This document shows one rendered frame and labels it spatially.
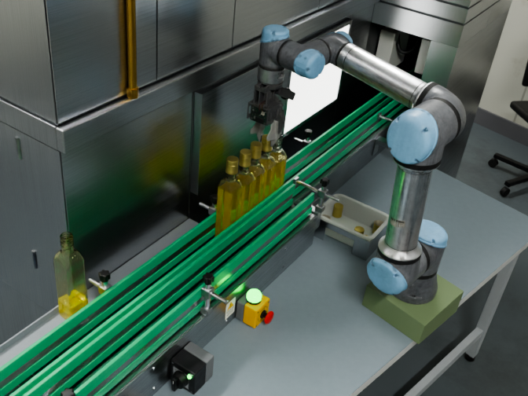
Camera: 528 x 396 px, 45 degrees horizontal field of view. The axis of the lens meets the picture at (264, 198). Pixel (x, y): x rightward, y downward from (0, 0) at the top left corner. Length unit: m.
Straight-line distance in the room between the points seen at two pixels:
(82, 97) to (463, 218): 1.53
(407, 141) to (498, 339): 1.84
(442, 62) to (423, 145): 1.23
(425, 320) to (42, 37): 1.25
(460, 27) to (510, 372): 1.49
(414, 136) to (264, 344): 0.73
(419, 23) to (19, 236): 1.70
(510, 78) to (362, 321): 3.17
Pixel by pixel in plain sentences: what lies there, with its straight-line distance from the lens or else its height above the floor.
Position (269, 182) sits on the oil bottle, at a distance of 2.00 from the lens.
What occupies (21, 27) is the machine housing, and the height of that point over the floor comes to 1.60.
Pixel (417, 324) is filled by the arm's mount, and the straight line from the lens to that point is 1.91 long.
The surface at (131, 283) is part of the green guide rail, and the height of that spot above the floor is 0.94.
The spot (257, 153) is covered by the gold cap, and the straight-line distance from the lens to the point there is 1.89.
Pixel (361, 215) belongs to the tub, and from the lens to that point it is 2.29.
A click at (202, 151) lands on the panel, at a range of 1.89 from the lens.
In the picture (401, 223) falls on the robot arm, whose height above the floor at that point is 1.17.
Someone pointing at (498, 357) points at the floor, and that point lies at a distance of 3.12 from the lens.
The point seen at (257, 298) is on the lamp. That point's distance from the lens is 1.83.
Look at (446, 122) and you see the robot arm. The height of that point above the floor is 1.45.
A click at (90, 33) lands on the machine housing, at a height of 1.58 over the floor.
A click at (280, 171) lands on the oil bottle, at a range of 2.03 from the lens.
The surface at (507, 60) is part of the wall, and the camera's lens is 4.84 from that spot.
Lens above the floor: 2.11
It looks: 35 degrees down
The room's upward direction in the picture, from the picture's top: 7 degrees clockwise
